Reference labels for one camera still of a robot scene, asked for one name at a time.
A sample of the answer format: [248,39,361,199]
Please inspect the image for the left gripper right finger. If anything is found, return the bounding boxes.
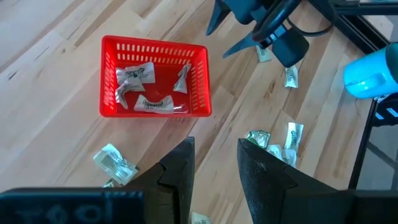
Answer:
[238,138,352,224]

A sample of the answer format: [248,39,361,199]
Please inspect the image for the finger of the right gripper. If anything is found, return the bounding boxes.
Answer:
[222,30,262,59]
[205,0,233,37]

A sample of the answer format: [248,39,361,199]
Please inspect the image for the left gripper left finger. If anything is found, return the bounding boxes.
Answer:
[124,136,196,224]

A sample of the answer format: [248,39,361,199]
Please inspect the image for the red plastic basket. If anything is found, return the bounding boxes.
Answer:
[99,35,213,118]

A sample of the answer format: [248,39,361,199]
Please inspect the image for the teal ceramic mug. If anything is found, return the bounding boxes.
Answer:
[343,42,398,100]

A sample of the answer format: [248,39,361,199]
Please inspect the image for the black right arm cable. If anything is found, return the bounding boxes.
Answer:
[251,0,336,43]

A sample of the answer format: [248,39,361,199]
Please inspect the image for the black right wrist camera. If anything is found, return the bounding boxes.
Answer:
[271,25,310,68]

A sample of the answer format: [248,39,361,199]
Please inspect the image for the black aluminium table frame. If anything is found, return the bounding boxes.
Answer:
[310,0,398,191]

